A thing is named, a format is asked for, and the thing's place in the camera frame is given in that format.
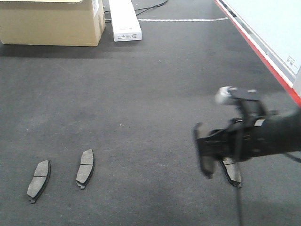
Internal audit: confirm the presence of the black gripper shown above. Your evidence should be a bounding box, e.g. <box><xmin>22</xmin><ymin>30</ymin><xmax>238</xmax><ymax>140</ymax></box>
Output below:
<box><xmin>206</xmin><ymin>110</ymin><xmax>301</xmax><ymax>161</ymax></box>

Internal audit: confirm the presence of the grey brake pad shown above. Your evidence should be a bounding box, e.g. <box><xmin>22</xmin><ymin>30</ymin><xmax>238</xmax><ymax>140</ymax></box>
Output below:
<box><xmin>76</xmin><ymin>149</ymin><xmax>94</xmax><ymax>189</ymax></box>
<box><xmin>26</xmin><ymin>160</ymin><xmax>51</xmax><ymax>204</ymax></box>
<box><xmin>220</xmin><ymin>157</ymin><xmax>241</xmax><ymax>188</ymax></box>
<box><xmin>192</xmin><ymin>122</ymin><xmax>215</xmax><ymax>179</ymax></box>

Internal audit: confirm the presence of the long white box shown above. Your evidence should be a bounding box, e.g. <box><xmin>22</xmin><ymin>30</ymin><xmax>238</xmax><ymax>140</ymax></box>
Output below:
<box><xmin>109</xmin><ymin>0</ymin><xmax>142</xmax><ymax>42</ymax></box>

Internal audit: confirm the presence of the cardboard box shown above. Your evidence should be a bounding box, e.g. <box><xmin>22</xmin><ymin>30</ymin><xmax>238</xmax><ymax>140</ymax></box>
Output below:
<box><xmin>0</xmin><ymin>0</ymin><xmax>105</xmax><ymax>47</ymax></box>

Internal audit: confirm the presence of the grey camera on gripper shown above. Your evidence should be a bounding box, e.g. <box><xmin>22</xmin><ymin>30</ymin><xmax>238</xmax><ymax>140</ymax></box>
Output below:
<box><xmin>215</xmin><ymin>86</ymin><xmax>260</xmax><ymax>105</ymax></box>

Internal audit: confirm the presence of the red white conveyor side rail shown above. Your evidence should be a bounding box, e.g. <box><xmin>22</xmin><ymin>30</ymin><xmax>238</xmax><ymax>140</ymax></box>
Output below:
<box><xmin>215</xmin><ymin>0</ymin><xmax>301</xmax><ymax>105</ymax></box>

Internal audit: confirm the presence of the black floor cable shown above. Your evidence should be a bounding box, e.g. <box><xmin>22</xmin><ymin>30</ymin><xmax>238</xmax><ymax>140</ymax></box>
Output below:
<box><xmin>135</xmin><ymin>0</ymin><xmax>170</xmax><ymax>16</ymax></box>

